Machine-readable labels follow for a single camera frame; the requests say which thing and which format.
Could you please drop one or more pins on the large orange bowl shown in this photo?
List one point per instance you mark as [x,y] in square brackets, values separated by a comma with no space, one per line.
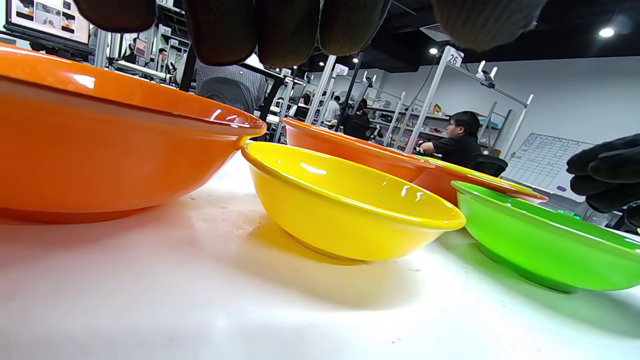
[350,155]
[100,150]
[440,185]

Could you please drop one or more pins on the white whiteboard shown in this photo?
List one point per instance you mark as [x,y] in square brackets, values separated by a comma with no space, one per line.
[540,165]

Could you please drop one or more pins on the person's right hand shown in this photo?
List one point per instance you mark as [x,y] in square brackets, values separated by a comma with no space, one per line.
[615,170]

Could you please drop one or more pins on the round ceiling light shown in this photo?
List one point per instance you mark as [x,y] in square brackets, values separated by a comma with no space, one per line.
[606,32]

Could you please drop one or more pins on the white shelf frame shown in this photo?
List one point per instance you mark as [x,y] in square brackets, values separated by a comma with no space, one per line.
[341,70]
[454,57]

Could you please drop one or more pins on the black office chair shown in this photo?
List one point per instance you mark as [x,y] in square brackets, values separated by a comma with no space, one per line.
[490,165]
[188,70]

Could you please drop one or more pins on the ceiling air vent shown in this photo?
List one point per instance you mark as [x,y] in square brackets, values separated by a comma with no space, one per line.
[435,32]

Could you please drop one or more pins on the small yellow bowl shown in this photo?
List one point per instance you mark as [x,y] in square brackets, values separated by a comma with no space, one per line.
[340,215]

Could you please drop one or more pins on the person's left hand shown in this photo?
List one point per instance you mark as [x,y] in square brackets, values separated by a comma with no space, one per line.
[225,30]

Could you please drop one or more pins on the computer monitor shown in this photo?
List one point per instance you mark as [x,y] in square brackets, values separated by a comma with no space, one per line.
[45,20]

